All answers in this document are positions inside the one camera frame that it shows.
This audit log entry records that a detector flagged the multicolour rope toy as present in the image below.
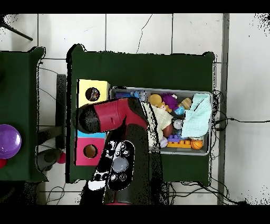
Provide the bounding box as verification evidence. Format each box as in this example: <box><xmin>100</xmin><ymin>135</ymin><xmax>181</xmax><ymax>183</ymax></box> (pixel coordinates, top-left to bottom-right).
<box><xmin>85</xmin><ymin>87</ymin><xmax>100</xmax><ymax>101</ymax></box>

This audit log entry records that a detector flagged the mint waffle cloth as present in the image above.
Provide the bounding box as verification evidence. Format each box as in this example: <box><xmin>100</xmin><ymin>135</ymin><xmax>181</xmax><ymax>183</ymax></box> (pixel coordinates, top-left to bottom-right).
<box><xmin>180</xmin><ymin>93</ymin><xmax>212</xmax><ymax>138</ymax></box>

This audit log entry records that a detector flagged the wooden box with three holes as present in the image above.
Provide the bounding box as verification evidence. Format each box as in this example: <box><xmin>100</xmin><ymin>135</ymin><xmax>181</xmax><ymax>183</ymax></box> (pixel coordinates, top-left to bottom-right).
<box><xmin>74</xmin><ymin>79</ymin><xmax>111</xmax><ymax>166</ymax></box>

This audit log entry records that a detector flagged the shallow clear mesh bin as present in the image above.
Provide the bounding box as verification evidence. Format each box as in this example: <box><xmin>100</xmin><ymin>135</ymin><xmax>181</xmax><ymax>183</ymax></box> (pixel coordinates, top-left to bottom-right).
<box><xmin>109</xmin><ymin>86</ymin><xmax>213</xmax><ymax>156</ymax></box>

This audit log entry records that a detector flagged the tan plush monkey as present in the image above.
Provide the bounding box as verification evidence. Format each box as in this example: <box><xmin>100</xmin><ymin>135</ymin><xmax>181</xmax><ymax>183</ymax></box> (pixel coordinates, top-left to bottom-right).
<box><xmin>148</xmin><ymin>94</ymin><xmax>172</xmax><ymax>113</ymax></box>

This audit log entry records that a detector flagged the cream waffle cloth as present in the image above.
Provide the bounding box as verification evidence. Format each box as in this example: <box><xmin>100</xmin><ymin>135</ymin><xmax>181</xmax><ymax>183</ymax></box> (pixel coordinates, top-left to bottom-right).
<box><xmin>145</xmin><ymin>102</ymin><xmax>173</xmax><ymax>147</ymax></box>

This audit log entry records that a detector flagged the purple plush toy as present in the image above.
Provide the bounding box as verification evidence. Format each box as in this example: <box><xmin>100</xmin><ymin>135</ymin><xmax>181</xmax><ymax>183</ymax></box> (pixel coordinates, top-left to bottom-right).
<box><xmin>161</xmin><ymin>92</ymin><xmax>179</xmax><ymax>110</ymax></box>

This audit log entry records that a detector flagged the small brown football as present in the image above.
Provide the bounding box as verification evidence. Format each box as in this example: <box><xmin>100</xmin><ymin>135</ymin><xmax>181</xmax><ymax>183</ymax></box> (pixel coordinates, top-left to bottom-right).
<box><xmin>163</xmin><ymin>123</ymin><xmax>174</xmax><ymax>137</ymax></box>

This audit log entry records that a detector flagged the globe print ball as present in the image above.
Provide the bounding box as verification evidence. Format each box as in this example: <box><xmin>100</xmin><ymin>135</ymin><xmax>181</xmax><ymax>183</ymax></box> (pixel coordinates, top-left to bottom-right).
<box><xmin>173</xmin><ymin>105</ymin><xmax>186</xmax><ymax>116</ymax></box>

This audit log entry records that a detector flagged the crushed silver can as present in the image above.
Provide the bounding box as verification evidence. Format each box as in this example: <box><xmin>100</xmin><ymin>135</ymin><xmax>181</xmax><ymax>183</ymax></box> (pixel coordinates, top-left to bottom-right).
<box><xmin>172</xmin><ymin>119</ymin><xmax>184</xmax><ymax>130</ymax></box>

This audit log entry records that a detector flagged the orange building block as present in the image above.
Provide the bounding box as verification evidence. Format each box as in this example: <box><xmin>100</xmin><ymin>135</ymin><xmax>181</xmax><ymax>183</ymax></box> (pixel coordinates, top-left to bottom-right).
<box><xmin>167</xmin><ymin>139</ymin><xmax>191</xmax><ymax>148</ymax></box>

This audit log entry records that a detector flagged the small orange basketball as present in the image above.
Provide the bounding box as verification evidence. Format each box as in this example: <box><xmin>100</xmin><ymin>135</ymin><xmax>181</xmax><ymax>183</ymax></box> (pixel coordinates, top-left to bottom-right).
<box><xmin>190</xmin><ymin>139</ymin><xmax>204</xmax><ymax>150</ymax></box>

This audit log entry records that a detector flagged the dark green side tablecloth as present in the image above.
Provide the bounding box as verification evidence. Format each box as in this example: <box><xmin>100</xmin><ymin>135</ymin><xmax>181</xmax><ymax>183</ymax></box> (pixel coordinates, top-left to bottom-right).
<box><xmin>0</xmin><ymin>46</ymin><xmax>47</xmax><ymax>183</ymax></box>

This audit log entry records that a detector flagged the purple plastic bowl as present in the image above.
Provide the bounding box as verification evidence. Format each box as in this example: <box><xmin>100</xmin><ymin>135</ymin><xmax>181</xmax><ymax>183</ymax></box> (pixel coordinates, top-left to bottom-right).
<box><xmin>0</xmin><ymin>124</ymin><xmax>22</xmax><ymax>160</ymax></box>

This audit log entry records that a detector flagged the thin black rod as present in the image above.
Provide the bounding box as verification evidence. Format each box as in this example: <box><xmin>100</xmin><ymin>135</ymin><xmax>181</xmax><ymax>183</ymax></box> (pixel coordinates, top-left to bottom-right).
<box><xmin>0</xmin><ymin>21</ymin><xmax>33</xmax><ymax>41</ymax></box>

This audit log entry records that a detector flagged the black floor cable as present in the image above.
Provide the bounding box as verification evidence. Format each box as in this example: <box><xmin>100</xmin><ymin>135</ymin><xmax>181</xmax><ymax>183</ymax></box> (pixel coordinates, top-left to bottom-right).
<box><xmin>213</xmin><ymin>117</ymin><xmax>270</xmax><ymax>124</ymax></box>

